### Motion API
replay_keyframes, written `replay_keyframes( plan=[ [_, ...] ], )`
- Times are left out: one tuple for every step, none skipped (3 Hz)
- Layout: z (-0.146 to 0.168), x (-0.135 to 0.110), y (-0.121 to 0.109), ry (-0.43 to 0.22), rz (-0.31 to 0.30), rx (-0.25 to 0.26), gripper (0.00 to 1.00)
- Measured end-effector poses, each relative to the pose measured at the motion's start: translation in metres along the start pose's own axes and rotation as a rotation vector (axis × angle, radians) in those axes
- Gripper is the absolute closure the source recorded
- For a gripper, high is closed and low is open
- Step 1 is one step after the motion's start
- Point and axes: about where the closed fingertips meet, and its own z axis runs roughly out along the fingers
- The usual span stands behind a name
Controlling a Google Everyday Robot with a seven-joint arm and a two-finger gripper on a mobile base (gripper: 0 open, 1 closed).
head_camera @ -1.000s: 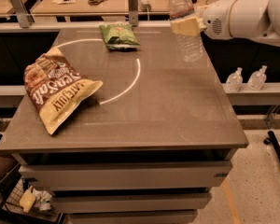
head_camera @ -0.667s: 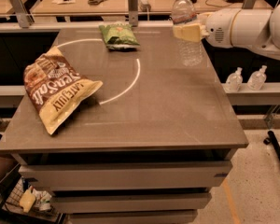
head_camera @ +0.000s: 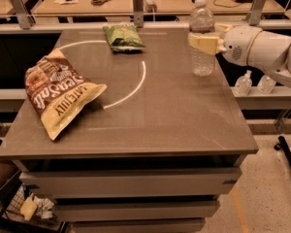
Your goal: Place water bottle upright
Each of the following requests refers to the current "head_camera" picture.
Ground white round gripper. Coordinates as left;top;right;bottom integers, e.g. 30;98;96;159
188;23;262;66

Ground clear plastic water bottle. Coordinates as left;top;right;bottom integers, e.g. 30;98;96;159
188;0;215;77

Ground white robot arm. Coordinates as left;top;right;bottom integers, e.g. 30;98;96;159
188;24;291;88

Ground left clear sanitizer bottle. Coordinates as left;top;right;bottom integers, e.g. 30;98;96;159
234;70;252;96

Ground clear sanitizer bottle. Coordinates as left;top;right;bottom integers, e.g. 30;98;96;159
257;75;276;94
234;70;252;96

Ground right clear sanitizer bottle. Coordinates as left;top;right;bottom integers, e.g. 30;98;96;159
257;75;276;94

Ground white power strip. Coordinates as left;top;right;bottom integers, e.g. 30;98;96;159
144;0;157;13

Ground green snack bag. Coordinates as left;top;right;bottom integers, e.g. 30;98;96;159
103;24;146;51

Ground black floor stand leg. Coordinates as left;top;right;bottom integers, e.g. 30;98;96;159
275;136;291;168

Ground grey drawer cabinet table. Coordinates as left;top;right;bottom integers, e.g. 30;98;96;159
0;28;258;233

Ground brown sea salt chip bag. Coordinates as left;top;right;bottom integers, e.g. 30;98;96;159
24;49;107;140

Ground right metal bracket post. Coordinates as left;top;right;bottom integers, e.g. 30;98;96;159
245;0;266;26

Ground metal bracket post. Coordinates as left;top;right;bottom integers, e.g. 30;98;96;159
133;0;144;28
245;0;266;26
10;0;34;29

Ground middle metal bracket post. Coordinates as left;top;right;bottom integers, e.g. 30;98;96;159
133;0;144;28

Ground black handled scissors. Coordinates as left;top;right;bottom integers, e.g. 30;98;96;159
91;0;112;6

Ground left metal bracket post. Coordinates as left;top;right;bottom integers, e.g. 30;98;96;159
10;0;34;29

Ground black wire basket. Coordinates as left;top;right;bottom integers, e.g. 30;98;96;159
4;184;62;226

